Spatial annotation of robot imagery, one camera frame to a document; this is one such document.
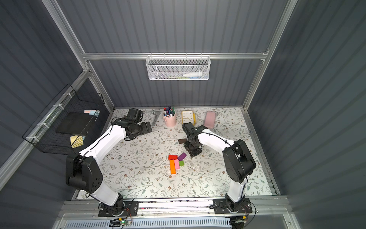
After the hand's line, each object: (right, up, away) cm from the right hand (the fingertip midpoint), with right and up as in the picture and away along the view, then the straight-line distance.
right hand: (185, 153), depth 88 cm
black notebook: (-59, +19, -13) cm, 63 cm away
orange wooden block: (-8, -8, +1) cm, 12 cm away
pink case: (+19, +21, +24) cm, 37 cm away
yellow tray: (+1, +23, +24) cm, 34 cm away
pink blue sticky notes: (-55, +25, -6) cm, 61 cm away
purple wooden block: (-2, -4, +5) cm, 7 cm away
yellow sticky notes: (-47, +11, -27) cm, 55 cm away
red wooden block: (-9, -4, +4) cm, 10 cm away
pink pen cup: (-12, +22, +13) cm, 29 cm away
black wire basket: (-63, +14, -26) cm, 69 cm away
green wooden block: (-3, -7, +1) cm, 7 cm away
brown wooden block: (-3, +5, +13) cm, 14 cm away
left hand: (-24, +14, 0) cm, 28 cm away
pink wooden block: (-6, -7, +1) cm, 9 cm away
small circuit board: (-33, -30, -18) cm, 48 cm away
